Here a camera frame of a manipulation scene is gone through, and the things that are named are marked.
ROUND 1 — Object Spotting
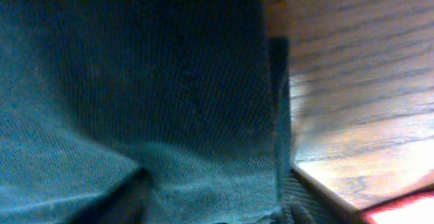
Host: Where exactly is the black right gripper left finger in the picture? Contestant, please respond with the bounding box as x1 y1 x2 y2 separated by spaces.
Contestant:
67 168 149 224

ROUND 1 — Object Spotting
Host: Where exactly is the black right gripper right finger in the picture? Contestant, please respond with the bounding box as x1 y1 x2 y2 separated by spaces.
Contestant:
281 166 365 224

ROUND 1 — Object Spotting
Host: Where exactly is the black t-shirt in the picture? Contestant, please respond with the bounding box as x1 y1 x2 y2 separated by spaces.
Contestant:
1 0 288 223

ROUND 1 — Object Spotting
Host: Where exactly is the red t-shirt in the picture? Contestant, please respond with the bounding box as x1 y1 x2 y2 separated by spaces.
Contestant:
360 190 433 224

